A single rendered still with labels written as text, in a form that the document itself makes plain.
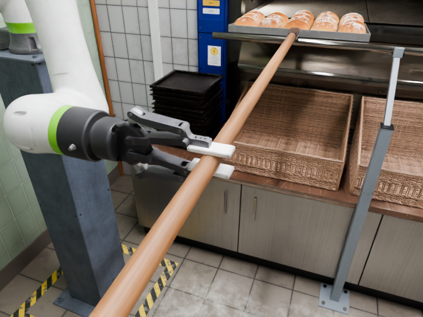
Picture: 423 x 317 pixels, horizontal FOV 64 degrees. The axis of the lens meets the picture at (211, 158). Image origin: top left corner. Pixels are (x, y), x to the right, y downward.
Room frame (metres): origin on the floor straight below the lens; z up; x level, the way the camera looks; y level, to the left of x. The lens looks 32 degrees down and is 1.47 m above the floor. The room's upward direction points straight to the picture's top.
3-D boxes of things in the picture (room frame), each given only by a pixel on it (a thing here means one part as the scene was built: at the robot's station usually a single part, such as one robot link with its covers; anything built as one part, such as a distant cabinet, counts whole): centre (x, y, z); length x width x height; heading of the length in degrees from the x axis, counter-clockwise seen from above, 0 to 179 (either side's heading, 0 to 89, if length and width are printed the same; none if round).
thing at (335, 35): (1.56, -0.39, 1.19); 0.55 x 0.36 x 0.03; 71
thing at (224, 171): (0.45, 0.00, 1.17); 0.07 x 0.03 x 0.01; 71
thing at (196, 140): (0.46, 0.03, 1.23); 0.05 x 0.01 x 0.03; 71
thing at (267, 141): (1.48, -0.37, 0.72); 0.56 x 0.49 x 0.28; 69
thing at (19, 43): (1.13, 0.62, 1.23); 0.26 x 0.15 x 0.06; 68
